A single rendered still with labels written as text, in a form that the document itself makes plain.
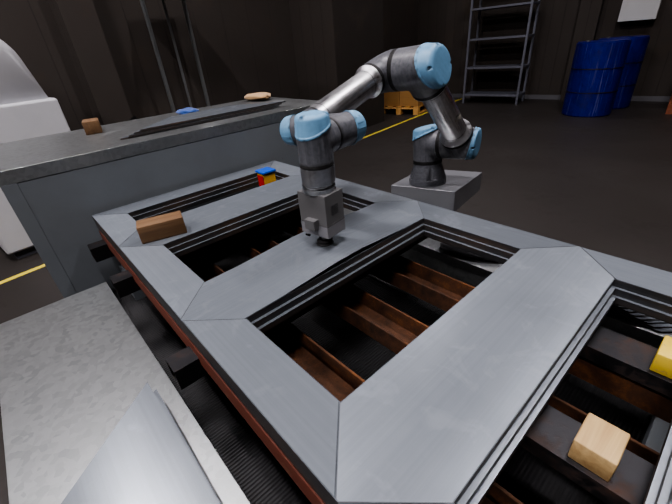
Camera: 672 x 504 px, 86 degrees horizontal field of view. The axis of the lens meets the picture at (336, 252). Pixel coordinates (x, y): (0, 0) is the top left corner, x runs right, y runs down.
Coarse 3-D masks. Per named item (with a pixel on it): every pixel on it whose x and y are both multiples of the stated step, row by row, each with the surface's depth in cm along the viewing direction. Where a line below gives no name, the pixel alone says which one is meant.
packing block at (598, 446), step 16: (592, 416) 51; (592, 432) 49; (608, 432) 49; (624, 432) 49; (576, 448) 49; (592, 448) 47; (608, 448) 47; (624, 448) 47; (592, 464) 48; (608, 464) 46; (608, 480) 47
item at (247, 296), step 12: (216, 276) 82; (228, 276) 82; (240, 276) 81; (216, 288) 78; (228, 288) 78; (240, 288) 77; (252, 288) 77; (264, 288) 76; (228, 300) 74; (240, 300) 74; (252, 300) 73; (264, 300) 73; (276, 300) 73; (240, 312) 70; (252, 312) 70
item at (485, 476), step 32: (224, 192) 140; (96, 224) 122; (224, 224) 109; (256, 224) 115; (416, 224) 98; (352, 256) 85; (384, 256) 91; (320, 288) 79; (608, 288) 69; (640, 288) 67; (256, 320) 70; (576, 352) 59; (544, 384) 53; (256, 416) 54; (288, 448) 47; (512, 448) 47; (480, 480) 42
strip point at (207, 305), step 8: (200, 288) 79; (208, 288) 78; (200, 296) 76; (208, 296) 76; (216, 296) 75; (192, 304) 74; (200, 304) 74; (208, 304) 73; (216, 304) 73; (224, 304) 73; (192, 312) 71; (200, 312) 71; (208, 312) 71; (216, 312) 71; (224, 312) 71; (232, 312) 70; (184, 320) 70
